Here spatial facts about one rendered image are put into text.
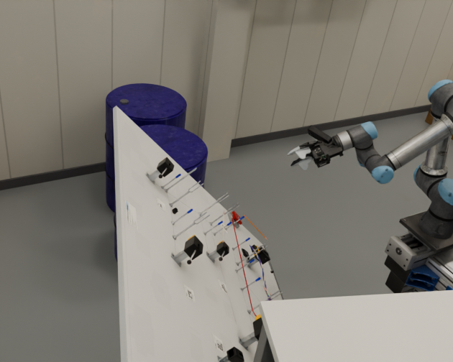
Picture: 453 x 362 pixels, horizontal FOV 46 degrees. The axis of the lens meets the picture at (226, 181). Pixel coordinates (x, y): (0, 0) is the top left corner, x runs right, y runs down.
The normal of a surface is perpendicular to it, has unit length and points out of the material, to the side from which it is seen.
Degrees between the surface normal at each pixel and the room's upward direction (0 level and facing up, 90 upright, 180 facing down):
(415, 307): 0
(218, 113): 90
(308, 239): 0
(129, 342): 46
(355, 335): 0
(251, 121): 90
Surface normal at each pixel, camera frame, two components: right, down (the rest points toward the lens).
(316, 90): 0.48, 0.55
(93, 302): 0.12, -0.82
